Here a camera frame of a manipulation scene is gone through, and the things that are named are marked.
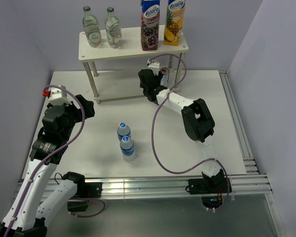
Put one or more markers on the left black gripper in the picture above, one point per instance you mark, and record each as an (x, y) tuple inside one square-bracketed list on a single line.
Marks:
[(79, 111)]

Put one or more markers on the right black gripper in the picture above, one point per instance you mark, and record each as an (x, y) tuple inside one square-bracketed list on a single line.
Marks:
[(158, 77)]

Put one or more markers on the silver energy can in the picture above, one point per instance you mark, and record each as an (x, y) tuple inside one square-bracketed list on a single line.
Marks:
[(165, 71)]

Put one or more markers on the plastic water bottle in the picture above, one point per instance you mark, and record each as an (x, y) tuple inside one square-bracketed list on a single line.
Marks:
[(123, 130), (127, 148)]

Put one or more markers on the purple juice carton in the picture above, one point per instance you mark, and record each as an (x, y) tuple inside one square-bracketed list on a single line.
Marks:
[(150, 16)]

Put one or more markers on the pineapple juice carton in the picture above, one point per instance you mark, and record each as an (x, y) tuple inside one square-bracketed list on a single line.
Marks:
[(174, 22)]

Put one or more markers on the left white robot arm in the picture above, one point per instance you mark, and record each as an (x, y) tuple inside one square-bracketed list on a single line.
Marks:
[(29, 216)]

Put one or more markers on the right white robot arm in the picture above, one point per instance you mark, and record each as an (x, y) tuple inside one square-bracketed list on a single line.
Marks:
[(198, 124)]

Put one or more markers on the white two-tier shelf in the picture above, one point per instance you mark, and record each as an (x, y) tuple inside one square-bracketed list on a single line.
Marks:
[(124, 83)]

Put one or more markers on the right glass water bottle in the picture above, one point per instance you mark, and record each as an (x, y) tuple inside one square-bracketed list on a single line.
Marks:
[(113, 29)]

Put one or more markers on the glass water bottle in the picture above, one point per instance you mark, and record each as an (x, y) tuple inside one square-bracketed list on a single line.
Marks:
[(113, 29), (91, 28)]

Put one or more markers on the left glass water bottle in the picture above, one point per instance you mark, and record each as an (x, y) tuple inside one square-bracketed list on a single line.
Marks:
[(91, 28)]

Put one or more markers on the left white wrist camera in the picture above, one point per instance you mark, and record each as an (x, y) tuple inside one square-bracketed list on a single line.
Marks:
[(56, 96)]

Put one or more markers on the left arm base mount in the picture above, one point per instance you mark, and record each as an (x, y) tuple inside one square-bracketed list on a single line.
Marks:
[(91, 190)]

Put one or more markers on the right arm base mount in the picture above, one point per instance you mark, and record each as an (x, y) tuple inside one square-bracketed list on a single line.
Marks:
[(208, 186)]

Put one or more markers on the aluminium frame rail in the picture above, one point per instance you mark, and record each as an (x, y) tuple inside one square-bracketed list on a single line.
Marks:
[(96, 152)]

